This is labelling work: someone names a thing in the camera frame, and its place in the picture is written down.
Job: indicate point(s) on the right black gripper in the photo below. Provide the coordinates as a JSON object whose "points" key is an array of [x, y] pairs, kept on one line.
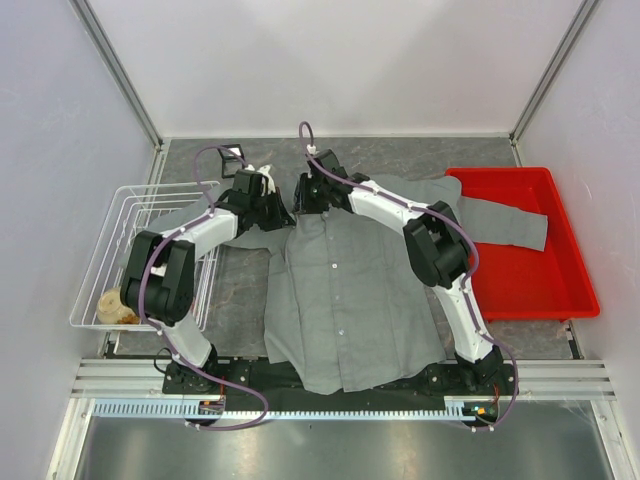
{"points": [[302, 204]]}

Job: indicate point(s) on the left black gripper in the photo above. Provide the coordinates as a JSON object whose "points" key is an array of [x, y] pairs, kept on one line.
{"points": [[282, 216]]}

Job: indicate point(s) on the black box with brooch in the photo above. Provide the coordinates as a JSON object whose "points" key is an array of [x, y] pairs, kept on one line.
{"points": [[232, 159]]}

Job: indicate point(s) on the grey shirt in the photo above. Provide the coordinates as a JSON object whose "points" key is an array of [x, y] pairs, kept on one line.
{"points": [[343, 306]]}

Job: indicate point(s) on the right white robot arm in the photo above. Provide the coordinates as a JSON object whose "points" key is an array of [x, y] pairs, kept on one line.
{"points": [[441, 255]]}

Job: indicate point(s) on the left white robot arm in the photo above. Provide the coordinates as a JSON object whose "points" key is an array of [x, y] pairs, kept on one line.
{"points": [[158, 283]]}

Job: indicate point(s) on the beige bowl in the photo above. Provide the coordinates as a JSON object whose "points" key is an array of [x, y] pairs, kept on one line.
{"points": [[111, 311]]}

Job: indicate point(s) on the red plastic bin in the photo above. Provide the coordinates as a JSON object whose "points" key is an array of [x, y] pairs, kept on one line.
{"points": [[520, 284]]}

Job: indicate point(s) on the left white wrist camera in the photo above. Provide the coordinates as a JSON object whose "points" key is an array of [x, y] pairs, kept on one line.
{"points": [[268, 184]]}

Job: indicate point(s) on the white wire dish rack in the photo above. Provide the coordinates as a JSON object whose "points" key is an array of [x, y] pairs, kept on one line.
{"points": [[131, 211]]}

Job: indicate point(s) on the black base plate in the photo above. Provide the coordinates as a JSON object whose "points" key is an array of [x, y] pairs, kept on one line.
{"points": [[281, 385]]}

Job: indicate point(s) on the grey slotted cable duct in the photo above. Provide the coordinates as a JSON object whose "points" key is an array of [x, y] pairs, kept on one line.
{"points": [[206, 410]]}

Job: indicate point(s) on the left aluminium frame post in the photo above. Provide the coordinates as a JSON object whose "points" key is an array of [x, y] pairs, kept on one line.
{"points": [[110, 58]]}

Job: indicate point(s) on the aluminium frame post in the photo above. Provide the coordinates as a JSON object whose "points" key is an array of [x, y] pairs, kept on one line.
{"points": [[110, 58], [586, 9]]}

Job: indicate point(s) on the right aluminium frame post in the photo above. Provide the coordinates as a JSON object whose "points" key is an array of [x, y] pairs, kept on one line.
{"points": [[586, 9]]}

